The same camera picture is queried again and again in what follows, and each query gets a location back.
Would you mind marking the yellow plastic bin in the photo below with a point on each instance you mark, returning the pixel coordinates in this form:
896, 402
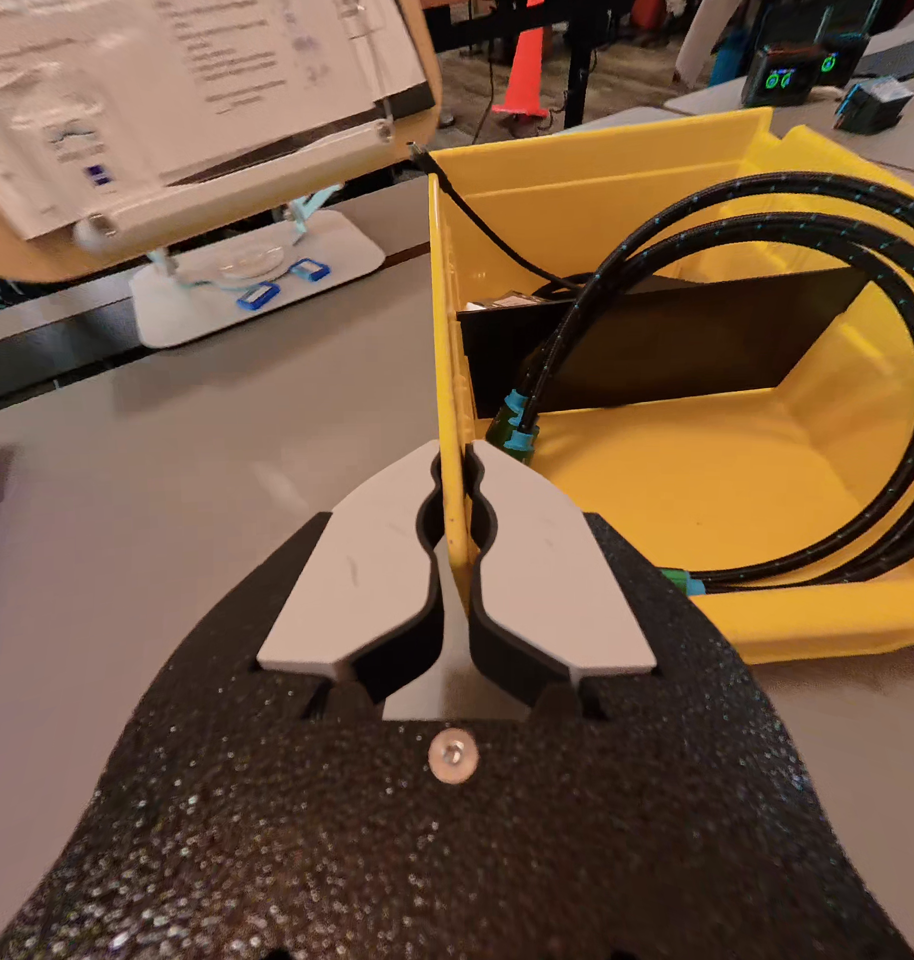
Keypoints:
689, 487

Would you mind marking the black flat pad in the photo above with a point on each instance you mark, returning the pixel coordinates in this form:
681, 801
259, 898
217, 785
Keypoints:
899, 58

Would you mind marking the black charger with green display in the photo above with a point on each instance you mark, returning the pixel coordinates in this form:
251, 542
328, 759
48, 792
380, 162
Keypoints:
843, 64
783, 75

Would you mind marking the white leaning board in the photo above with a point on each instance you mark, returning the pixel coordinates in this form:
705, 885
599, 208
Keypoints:
701, 37

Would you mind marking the wooden document board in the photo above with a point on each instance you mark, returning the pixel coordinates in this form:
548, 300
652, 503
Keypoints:
419, 60

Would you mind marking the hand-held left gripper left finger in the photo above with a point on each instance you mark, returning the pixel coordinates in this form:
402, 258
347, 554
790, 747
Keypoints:
352, 577

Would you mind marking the orange traffic cone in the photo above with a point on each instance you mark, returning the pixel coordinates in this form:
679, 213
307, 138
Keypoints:
528, 67

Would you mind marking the white document stand base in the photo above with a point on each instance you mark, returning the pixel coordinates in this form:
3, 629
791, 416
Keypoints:
201, 315

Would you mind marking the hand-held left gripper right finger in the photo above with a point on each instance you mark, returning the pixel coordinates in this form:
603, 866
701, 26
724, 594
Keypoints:
554, 585

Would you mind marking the black Acasis box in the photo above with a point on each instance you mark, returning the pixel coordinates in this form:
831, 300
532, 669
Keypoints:
689, 337

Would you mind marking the dark battery block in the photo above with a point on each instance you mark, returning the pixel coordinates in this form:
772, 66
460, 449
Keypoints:
877, 101

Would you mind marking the blue plastic crate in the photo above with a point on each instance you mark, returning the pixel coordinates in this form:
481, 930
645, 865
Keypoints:
729, 60

